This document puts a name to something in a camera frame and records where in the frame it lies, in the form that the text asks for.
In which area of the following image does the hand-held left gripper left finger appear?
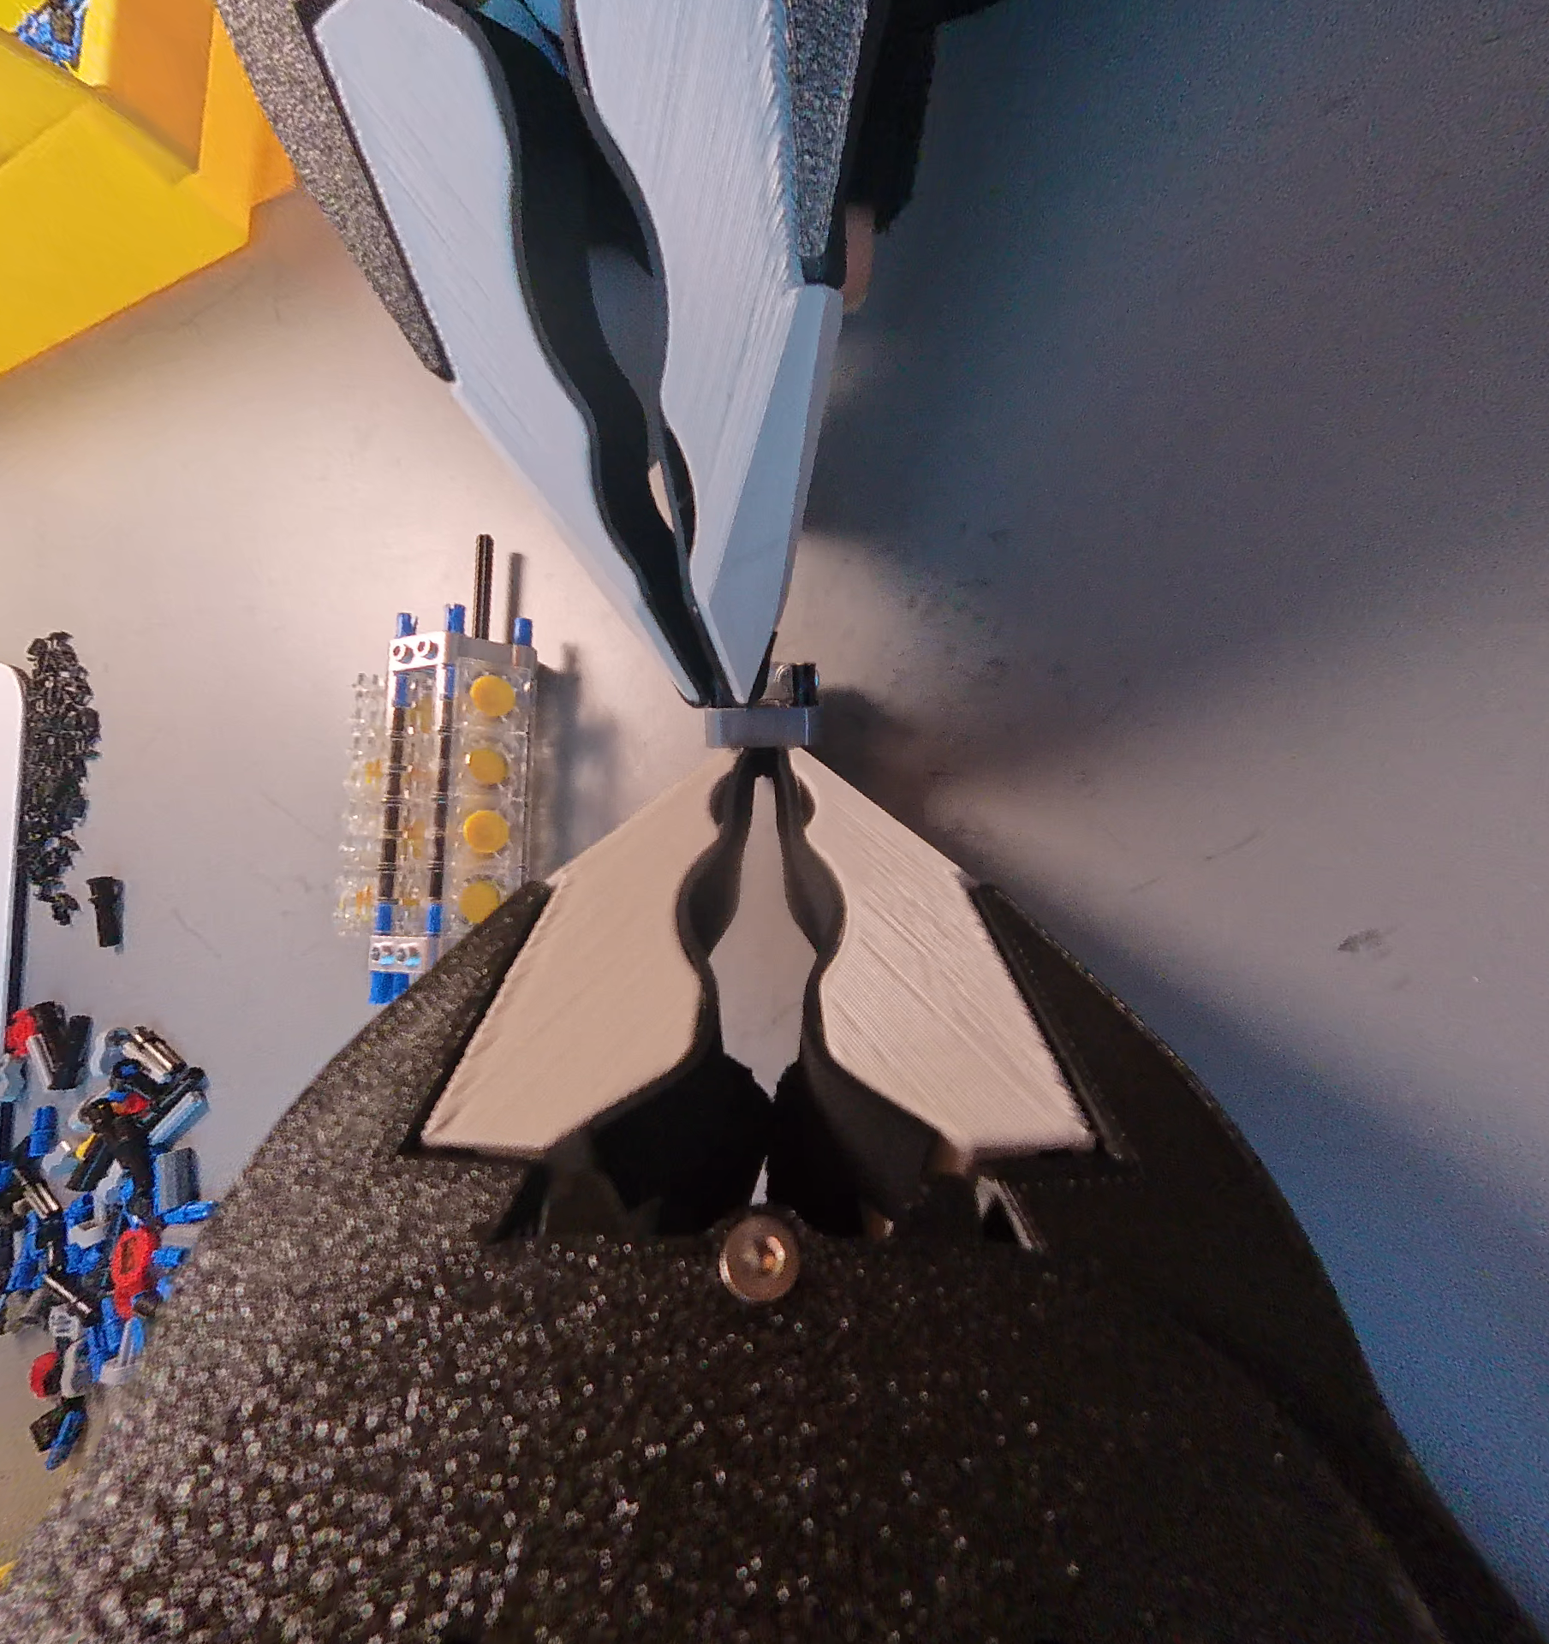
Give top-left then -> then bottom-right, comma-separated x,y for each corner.
417,748 -> 760,1155

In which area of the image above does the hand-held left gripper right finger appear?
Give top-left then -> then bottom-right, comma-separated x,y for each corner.
779,752 -> 1099,1167

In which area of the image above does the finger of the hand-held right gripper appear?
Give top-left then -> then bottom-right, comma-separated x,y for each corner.
315,0 -> 729,711
565,0 -> 845,709

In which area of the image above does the transparent toy engine block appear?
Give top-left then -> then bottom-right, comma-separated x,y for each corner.
335,532 -> 542,1007

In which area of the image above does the dark grey toy beam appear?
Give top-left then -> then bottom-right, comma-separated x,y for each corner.
699,657 -> 820,750

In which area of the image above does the person's right forearm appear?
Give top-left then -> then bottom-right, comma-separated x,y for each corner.
867,0 -> 999,236

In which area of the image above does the yellow storage bin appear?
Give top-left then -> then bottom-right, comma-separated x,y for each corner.
0,0 -> 297,400

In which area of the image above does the pile of mixed toy parts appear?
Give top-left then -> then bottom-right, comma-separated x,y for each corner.
0,1000 -> 215,1473

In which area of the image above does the pile of black toy pins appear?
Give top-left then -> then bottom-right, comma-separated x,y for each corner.
15,630 -> 105,925

